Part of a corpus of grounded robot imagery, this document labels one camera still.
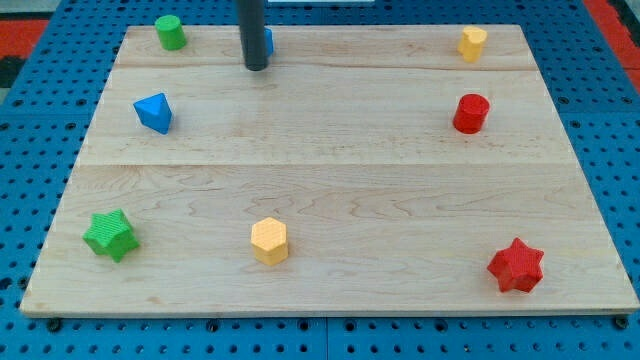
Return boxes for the red cylinder block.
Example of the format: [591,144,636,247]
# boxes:
[453,93,490,134]

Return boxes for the yellow heart block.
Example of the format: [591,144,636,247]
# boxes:
[457,26,488,63]

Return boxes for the light wooden board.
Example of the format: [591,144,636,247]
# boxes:
[20,25,639,318]

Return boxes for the green star block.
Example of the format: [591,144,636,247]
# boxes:
[83,209,140,263]

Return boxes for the yellow hexagon block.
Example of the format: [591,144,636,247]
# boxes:
[251,217,288,266]

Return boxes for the blue triangle block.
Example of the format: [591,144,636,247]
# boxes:
[133,93,173,135]

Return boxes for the green cylinder block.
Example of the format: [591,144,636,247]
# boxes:
[154,14,187,51]

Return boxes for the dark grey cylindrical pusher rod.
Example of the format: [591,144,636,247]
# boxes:
[236,0,268,71]

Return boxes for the red star block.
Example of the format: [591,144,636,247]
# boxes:
[487,237,544,293]

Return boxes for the blue block behind rod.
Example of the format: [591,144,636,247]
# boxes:
[264,27,274,57]

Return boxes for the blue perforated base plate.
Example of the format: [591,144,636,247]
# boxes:
[1,1,639,359]

